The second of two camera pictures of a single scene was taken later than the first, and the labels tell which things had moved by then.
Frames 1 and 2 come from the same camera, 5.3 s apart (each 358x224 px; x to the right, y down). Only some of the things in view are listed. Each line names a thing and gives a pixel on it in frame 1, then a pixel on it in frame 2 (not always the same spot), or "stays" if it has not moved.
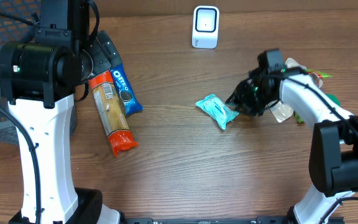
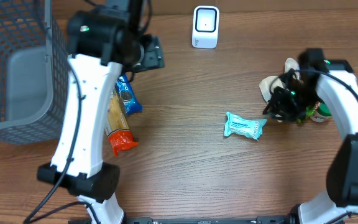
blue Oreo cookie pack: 126,93 stays
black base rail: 267,219 stays
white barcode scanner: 205,27 stays
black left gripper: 105,54 → 155,55
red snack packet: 112,115 stays
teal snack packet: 218,109 → 252,128
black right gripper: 237,98 → 276,106
